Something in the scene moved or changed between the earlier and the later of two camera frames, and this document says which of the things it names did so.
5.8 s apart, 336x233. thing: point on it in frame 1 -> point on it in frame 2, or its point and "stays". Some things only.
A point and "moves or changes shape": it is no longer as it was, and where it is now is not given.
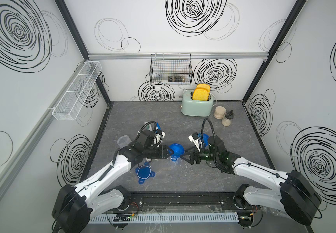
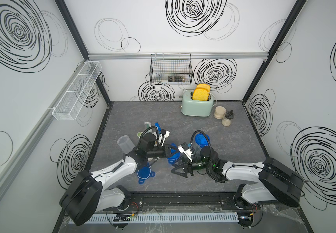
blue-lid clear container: x=124 y=141 stays
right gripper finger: x=188 y=158 -> x=185 y=167
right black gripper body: x=199 y=156 -> x=199 y=166
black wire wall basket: x=171 y=69 stays
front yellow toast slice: x=200 y=94 stays
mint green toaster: x=191 y=107 stays
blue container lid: x=144 y=172 stays
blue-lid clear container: x=205 y=139 moves or changes shape
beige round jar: x=219 y=112 stays
